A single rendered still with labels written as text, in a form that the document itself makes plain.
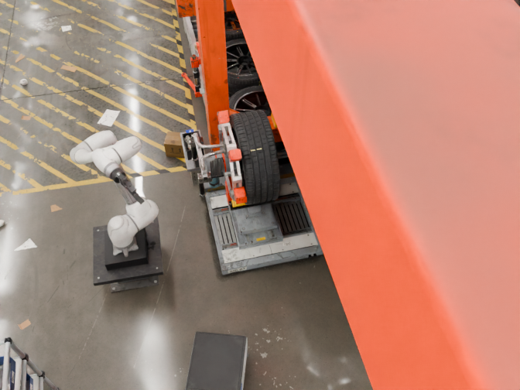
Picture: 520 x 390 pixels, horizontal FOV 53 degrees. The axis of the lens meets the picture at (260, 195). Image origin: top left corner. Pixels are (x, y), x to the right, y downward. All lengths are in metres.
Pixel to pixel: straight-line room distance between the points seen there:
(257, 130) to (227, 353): 1.47
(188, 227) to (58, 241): 1.07
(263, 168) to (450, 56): 3.22
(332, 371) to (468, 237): 3.73
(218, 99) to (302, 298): 1.63
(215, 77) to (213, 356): 1.87
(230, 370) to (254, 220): 1.25
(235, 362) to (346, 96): 3.34
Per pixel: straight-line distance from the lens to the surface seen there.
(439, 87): 0.21
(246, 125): 3.50
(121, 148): 3.09
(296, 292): 4.10
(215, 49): 3.57
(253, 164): 3.41
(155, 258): 3.95
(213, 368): 3.50
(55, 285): 4.40
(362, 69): 0.21
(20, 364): 3.32
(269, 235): 4.15
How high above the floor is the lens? 3.64
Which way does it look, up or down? 52 degrees down
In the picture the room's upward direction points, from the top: 1 degrees clockwise
